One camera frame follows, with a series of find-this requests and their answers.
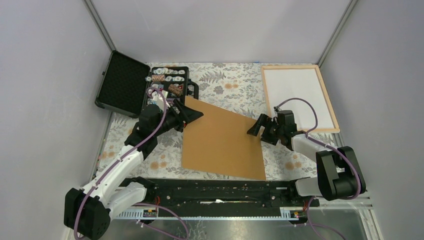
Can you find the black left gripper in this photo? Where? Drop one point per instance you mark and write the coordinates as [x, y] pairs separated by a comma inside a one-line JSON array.
[[188, 114]]

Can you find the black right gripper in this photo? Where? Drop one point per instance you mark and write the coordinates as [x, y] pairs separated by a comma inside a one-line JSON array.
[[263, 120]]

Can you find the brown cardboard backing board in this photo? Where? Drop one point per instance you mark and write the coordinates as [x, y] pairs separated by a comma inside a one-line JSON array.
[[218, 143]]

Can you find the light wooden picture frame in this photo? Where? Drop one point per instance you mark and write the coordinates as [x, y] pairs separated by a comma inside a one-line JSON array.
[[329, 106]]

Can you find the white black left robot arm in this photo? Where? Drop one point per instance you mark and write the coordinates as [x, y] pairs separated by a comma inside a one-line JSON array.
[[89, 210]]

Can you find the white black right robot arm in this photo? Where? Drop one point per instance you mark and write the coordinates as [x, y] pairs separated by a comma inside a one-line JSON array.
[[338, 174]]

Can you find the floral patterned table mat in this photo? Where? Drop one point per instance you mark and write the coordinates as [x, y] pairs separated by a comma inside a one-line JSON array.
[[237, 87]]

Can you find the black poker chip case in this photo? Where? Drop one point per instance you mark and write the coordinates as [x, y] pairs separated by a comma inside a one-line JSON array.
[[125, 81]]

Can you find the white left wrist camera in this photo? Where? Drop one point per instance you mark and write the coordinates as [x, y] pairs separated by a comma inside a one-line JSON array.
[[158, 97]]

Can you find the aluminium rail front structure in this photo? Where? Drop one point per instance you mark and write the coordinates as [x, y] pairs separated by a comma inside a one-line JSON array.
[[195, 220]]

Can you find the right corner aluminium post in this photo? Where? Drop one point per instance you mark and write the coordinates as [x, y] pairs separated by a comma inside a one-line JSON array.
[[337, 31]]

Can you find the corner aluminium post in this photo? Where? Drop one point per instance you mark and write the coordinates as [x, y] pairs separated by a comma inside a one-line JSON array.
[[337, 31], [99, 24]]

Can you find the left corner aluminium post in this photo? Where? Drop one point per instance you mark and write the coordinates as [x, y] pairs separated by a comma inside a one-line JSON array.
[[99, 24]]

